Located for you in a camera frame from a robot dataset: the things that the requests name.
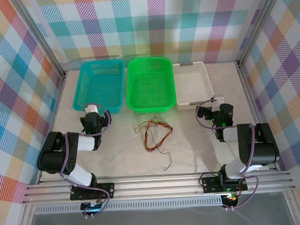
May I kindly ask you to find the thin yellow wire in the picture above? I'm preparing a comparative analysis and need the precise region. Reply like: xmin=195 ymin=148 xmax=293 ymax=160
xmin=132 ymin=121 xmax=166 ymax=133

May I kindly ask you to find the thin red wire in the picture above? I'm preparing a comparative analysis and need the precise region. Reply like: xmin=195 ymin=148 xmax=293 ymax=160
xmin=141 ymin=121 xmax=174 ymax=153
xmin=140 ymin=120 xmax=174 ymax=152

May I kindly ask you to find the thin black wire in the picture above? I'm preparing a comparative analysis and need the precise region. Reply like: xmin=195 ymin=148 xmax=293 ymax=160
xmin=150 ymin=117 xmax=157 ymax=147
xmin=150 ymin=115 xmax=173 ymax=172

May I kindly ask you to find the bundle of coloured wires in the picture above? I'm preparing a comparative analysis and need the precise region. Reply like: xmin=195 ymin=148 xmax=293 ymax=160
xmin=133 ymin=118 xmax=172 ymax=151

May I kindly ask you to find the teal plastic basket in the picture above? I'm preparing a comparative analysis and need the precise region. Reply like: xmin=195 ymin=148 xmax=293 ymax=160
xmin=71 ymin=59 xmax=127 ymax=116

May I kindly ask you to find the white plastic basket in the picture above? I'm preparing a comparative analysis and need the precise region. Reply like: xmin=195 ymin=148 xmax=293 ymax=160
xmin=172 ymin=60 xmax=216 ymax=112

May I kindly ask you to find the green plastic basket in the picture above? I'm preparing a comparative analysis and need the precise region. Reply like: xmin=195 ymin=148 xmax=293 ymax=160
xmin=124 ymin=56 xmax=178 ymax=114

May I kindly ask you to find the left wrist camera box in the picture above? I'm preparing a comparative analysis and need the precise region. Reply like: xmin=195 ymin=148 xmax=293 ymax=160
xmin=84 ymin=103 xmax=100 ymax=115

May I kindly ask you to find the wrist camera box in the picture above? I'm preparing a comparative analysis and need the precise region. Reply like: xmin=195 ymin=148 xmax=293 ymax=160
xmin=210 ymin=95 xmax=226 ymax=113
xmin=84 ymin=103 xmax=100 ymax=115

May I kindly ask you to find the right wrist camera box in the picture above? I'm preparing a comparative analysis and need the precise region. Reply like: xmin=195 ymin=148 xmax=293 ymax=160
xmin=210 ymin=95 xmax=226 ymax=113

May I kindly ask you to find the aluminium frame floor rail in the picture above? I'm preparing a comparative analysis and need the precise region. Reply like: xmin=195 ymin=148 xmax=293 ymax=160
xmin=10 ymin=71 xmax=75 ymax=225
xmin=236 ymin=58 xmax=300 ymax=225

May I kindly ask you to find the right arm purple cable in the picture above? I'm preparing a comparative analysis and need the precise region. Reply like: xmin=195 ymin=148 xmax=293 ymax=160
xmin=194 ymin=97 xmax=261 ymax=212

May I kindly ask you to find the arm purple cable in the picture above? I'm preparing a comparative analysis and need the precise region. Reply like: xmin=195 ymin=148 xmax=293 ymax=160
xmin=56 ymin=102 xmax=116 ymax=220
xmin=194 ymin=97 xmax=261 ymax=212

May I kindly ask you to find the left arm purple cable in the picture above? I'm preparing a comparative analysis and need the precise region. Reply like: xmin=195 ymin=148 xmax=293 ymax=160
xmin=56 ymin=102 xmax=116 ymax=220

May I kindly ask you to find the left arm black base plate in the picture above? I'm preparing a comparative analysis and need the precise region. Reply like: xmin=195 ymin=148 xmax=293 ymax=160
xmin=70 ymin=182 xmax=116 ymax=202

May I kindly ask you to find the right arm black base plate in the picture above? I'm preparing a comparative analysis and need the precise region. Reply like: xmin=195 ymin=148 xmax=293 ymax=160
xmin=201 ymin=174 xmax=249 ymax=194

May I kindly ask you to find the aluminium mounting rail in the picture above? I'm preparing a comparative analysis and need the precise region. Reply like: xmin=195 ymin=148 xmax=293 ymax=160
xmin=20 ymin=168 xmax=298 ymax=206

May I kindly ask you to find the aluminium frame post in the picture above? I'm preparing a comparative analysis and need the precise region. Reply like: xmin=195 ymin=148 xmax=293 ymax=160
xmin=234 ymin=0 xmax=288 ymax=67
xmin=11 ymin=0 xmax=67 ymax=81

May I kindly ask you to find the slotted grey cable duct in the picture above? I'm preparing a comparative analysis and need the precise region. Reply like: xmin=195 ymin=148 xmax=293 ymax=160
xmin=33 ymin=195 xmax=224 ymax=215

